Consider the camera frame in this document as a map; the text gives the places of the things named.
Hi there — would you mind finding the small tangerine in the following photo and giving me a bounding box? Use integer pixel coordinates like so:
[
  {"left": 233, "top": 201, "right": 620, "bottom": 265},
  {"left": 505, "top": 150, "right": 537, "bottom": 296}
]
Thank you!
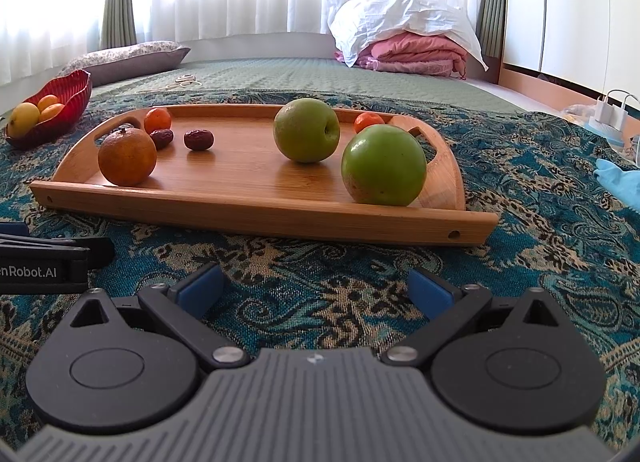
[
  {"left": 353, "top": 112, "right": 386, "bottom": 135},
  {"left": 144, "top": 108, "right": 172, "bottom": 135}
]

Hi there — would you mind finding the red ribbed glass bowl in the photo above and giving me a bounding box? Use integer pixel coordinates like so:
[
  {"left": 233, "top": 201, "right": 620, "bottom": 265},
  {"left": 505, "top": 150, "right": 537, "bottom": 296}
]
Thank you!
[{"left": 5, "top": 69, "right": 93, "bottom": 149}]

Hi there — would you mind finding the white pillow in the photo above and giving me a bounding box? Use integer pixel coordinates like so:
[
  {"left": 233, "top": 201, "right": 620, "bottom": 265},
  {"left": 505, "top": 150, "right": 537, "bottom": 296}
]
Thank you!
[{"left": 327, "top": 0, "right": 489, "bottom": 72}]

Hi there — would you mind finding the green bed mat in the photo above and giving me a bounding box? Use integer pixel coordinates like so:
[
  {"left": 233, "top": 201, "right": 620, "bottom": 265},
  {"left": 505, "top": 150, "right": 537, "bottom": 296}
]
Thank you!
[{"left": 92, "top": 58, "right": 516, "bottom": 115}]

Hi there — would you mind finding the light blue cloth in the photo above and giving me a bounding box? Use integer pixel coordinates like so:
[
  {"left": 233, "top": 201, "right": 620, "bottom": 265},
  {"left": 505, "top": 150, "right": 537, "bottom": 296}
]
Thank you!
[{"left": 595, "top": 158, "right": 640, "bottom": 213}]

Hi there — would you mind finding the white wall charger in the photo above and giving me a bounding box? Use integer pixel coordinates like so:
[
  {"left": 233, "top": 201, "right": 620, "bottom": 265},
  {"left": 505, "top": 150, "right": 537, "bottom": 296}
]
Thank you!
[{"left": 594, "top": 90, "right": 639, "bottom": 127}]

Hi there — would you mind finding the clear plastic bag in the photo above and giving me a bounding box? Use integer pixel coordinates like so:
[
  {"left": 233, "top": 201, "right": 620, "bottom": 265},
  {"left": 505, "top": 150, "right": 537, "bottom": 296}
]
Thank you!
[{"left": 562, "top": 102, "right": 598, "bottom": 123}]

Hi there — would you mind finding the pale green apple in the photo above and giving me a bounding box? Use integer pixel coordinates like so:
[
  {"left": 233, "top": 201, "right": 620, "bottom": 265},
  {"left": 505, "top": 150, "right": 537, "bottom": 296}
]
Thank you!
[{"left": 273, "top": 98, "right": 341, "bottom": 163}]

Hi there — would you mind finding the white wardrobe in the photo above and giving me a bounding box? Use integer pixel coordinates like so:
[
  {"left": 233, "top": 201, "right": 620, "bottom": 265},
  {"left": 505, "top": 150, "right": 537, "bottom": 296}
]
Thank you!
[{"left": 500, "top": 0, "right": 640, "bottom": 115}]

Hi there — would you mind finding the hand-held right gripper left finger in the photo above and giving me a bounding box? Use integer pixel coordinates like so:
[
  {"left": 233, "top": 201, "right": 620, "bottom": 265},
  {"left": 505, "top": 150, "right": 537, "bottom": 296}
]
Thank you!
[{"left": 69, "top": 264, "right": 251, "bottom": 370}]

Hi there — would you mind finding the wooden serving tray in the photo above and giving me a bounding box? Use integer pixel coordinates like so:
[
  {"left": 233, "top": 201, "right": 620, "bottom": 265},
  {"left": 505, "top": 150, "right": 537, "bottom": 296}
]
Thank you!
[{"left": 29, "top": 103, "right": 500, "bottom": 247}]

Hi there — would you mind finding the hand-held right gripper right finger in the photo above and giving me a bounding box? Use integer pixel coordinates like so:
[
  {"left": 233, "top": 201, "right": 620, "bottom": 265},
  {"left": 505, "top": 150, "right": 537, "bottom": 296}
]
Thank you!
[{"left": 387, "top": 269, "right": 561, "bottom": 368}]

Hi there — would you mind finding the yellow mango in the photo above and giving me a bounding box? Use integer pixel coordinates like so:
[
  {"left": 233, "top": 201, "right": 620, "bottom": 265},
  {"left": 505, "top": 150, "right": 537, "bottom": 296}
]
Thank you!
[{"left": 6, "top": 102, "right": 41, "bottom": 139}]

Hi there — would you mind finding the teal paisley blanket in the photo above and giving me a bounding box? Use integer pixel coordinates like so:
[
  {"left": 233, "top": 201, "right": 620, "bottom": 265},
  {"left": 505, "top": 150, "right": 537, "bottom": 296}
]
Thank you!
[{"left": 0, "top": 89, "right": 640, "bottom": 448}]

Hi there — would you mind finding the bright green apple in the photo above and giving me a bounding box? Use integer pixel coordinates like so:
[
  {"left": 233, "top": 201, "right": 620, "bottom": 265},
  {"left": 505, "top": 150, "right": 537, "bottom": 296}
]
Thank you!
[{"left": 341, "top": 124, "right": 427, "bottom": 207}]

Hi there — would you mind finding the large rough orange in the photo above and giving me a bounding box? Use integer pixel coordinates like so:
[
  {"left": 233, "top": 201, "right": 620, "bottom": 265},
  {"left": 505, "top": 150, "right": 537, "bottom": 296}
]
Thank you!
[{"left": 98, "top": 126, "right": 157, "bottom": 187}]

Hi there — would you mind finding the floral grey pillow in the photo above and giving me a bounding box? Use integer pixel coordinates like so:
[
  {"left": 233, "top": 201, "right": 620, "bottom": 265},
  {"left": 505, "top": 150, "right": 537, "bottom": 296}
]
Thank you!
[{"left": 57, "top": 40, "right": 192, "bottom": 87}]

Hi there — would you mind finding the folded pink quilt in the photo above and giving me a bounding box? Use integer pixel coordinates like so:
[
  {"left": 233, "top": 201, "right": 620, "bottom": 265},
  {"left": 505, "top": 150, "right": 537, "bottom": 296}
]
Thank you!
[{"left": 335, "top": 32, "right": 468, "bottom": 78}]

